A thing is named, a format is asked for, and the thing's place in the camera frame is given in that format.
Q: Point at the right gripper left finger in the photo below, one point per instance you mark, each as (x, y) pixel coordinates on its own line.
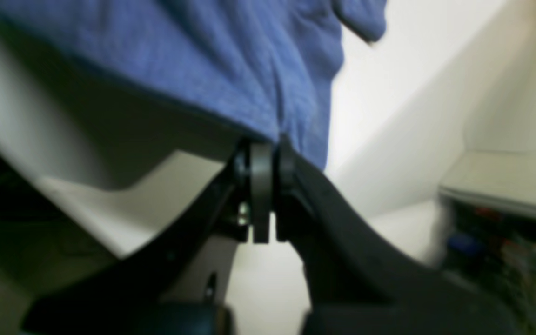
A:
(175, 284)

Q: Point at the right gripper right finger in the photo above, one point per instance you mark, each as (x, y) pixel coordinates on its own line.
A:
(358, 282)

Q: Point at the blue grey t-shirt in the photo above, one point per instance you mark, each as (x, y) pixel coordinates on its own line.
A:
(266, 66)

